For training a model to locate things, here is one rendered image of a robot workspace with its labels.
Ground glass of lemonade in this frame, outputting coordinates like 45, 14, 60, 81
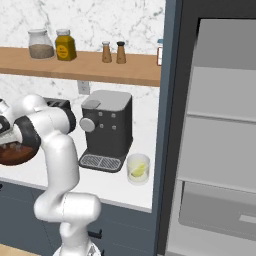
126, 152, 151, 186

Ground grey open fridge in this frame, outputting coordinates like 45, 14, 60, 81
157, 0, 256, 256

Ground brown wooden bowl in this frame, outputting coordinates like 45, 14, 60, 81
0, 141, 39, 167

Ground dark grey coffee machine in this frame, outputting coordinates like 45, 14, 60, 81
77, 89, 134, 174

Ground black toaster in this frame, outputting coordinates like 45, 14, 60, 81
43, 97, 72, 111

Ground brown shaker with black cap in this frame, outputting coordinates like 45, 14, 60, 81
116, 40, 127, 65

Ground brown shaker with white cap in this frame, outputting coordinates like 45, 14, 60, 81
101, 40, 113, 64

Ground white bottle with blue cap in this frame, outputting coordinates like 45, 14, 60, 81
156, 38, 164, 67

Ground dark blue base cabinets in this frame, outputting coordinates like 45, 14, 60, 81
0, 180, 156, 256

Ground yellow mustard jar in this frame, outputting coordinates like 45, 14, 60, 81
54, 28, 78, 62

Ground glass jar with grey contents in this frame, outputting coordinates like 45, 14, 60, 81
27, 28, 56, 61

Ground white wall socket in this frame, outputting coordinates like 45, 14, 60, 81
77, 80, 91, 96

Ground wooden wall shelf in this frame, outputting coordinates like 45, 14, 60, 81
0, 46, 162, 88

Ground black cabinet handle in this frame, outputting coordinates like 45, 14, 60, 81
87, 229, 103, 240

